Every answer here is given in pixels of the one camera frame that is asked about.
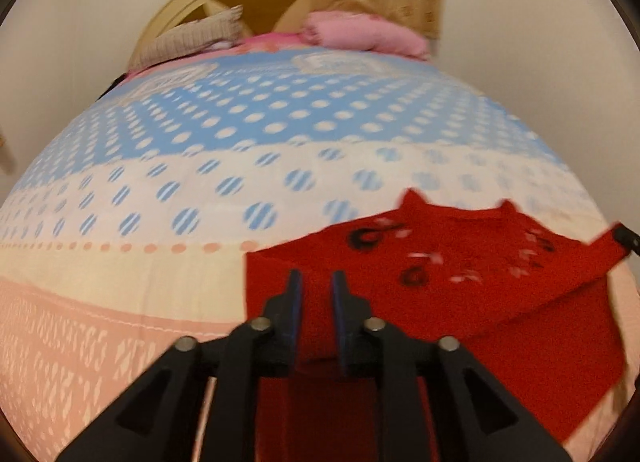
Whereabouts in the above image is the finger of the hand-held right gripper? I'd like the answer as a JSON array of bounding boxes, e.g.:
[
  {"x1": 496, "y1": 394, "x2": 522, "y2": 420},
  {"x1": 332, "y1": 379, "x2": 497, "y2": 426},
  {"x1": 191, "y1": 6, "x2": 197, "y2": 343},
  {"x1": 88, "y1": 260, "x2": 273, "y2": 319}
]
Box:
[{"x1": 614, "y1": 223, "x2": 640, "y2": 259}]

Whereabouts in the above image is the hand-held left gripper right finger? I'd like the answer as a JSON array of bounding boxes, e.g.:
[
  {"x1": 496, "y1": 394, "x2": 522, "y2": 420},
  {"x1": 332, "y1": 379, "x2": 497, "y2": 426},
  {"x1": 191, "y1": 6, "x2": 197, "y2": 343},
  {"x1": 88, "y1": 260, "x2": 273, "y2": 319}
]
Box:
[{"x1": 330, "y1": 269, "x2": 573, "y2": 462}]

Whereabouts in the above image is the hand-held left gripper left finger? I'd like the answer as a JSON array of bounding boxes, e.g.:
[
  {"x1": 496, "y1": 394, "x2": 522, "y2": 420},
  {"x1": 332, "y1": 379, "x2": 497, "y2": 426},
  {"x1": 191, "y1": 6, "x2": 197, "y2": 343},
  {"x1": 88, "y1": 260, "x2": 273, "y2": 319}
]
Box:
[{"x1": 55, "y1": 269, "x2": 306, "y2": 462}]

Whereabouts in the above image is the red knitted sweater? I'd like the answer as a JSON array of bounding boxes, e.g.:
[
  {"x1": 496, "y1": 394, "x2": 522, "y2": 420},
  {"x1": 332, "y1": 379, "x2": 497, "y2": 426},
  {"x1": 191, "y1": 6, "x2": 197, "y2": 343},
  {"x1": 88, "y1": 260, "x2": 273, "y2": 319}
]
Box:
[{"x1": 245, "y1": 188, "x2": 633, "y2": 462}]

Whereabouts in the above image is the polka-dot bed blanket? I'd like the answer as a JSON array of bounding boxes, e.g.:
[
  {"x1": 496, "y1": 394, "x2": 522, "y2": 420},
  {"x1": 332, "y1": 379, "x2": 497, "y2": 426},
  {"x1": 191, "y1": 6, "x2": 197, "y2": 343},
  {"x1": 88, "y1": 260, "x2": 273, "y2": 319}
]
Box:
[{"x1": 0, "y1": 44, "x2": 640, "y2": 462}]

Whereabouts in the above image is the pink bed sheet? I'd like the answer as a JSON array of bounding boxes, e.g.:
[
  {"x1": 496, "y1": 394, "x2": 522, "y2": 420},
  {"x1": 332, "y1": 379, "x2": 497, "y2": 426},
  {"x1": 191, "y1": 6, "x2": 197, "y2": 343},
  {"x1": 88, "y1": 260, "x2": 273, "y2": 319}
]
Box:
[{"x1": 215, "y1": 32, "x2": 321, "y2": 55}]

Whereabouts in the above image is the pink pillow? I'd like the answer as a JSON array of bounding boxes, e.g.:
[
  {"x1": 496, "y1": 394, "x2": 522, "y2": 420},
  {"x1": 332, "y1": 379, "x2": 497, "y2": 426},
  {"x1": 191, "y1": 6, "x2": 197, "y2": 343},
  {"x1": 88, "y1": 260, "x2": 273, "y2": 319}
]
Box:
[{"x1": 300, "y1": 10, "x2": 432, "y2": 61}]

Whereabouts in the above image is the black cloth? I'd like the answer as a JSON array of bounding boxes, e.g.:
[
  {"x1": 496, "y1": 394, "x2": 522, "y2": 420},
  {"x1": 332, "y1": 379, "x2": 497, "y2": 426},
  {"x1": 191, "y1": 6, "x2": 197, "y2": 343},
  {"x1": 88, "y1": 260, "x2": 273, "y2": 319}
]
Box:
[{"x1": 97, "y1": 72, "x2": 132, "y2": 100}]

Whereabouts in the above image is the striped pillow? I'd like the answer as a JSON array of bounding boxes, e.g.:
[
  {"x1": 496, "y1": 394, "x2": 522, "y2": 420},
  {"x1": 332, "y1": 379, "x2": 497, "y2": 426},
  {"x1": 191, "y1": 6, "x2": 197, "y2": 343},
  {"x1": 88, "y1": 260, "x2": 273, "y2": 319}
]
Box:
[{"x1": 135, "y1": 6, "x2": 244, "y2": 70}]

